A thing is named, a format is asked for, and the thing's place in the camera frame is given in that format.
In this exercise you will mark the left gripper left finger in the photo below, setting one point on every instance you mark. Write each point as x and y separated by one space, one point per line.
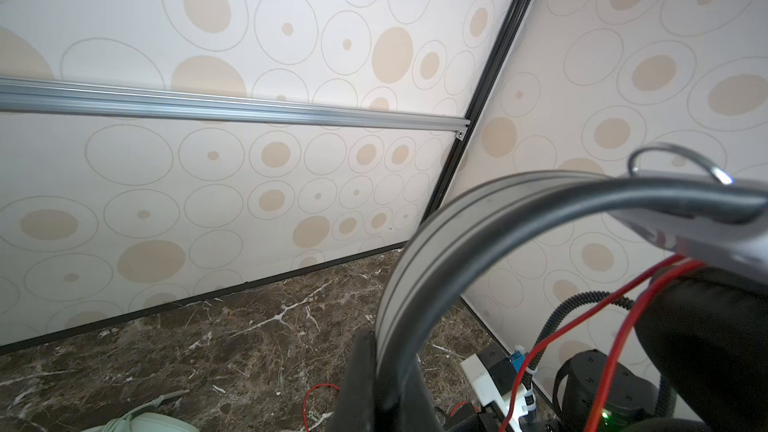
355 405

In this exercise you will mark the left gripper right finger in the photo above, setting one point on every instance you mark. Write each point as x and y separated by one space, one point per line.
416 410

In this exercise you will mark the mint green headphones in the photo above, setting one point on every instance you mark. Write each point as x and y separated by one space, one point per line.
142 419

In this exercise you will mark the white black red headphones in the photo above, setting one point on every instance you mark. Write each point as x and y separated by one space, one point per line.
671 197

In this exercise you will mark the black vertical frame post right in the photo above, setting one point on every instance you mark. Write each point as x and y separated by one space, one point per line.
501 49

